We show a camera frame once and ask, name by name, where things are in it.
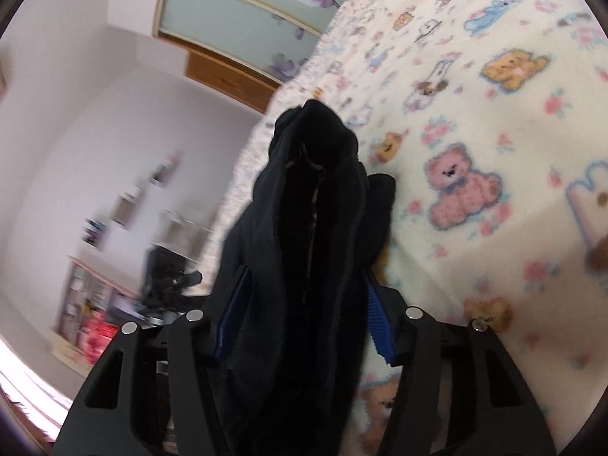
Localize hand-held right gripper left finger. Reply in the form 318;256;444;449
53;265;252;456

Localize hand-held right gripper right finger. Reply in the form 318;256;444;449
364;267;557;456

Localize black pants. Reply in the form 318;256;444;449
211;99;398;456

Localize black chair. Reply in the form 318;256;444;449
141;242;206;328

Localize bookshelf with colourful items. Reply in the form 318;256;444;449
51;254;144;367

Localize animal print blanket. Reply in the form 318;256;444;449
199;0;608;456

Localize floral glass door wardrobe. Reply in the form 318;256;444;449
152;0;386;116

